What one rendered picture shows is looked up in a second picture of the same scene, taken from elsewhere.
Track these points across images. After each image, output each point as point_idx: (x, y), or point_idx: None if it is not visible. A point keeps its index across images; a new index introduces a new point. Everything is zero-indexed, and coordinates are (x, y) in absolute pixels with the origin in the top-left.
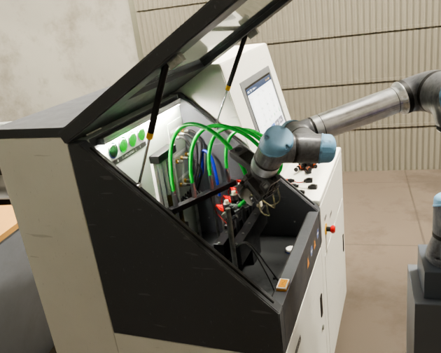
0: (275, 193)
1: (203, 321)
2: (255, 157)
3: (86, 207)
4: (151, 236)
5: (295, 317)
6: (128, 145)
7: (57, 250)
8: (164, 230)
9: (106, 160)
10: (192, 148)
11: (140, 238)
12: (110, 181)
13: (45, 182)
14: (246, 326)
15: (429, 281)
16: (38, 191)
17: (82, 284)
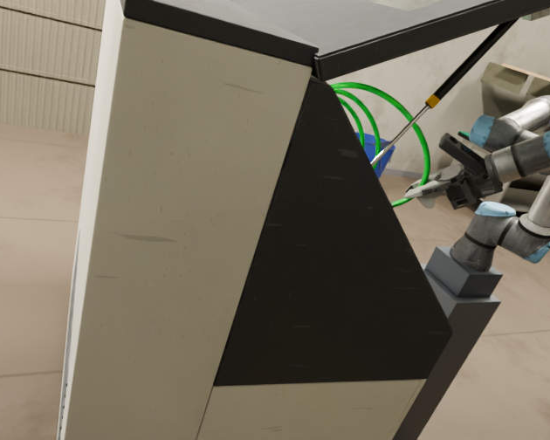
0: None
1: (364, 352)
2: (521, 159)
3: (281, 195)
4: (363, 246)
5: None
6: None
7: (175, 264)
8: (387, 239)
9: (351, 124)
10: None
11: (345, 249)
12: (351, 161)
13: (221, 140)
14: (412, 350)
15: (468, 282)
16: (193, 154)
17: (196, 319)
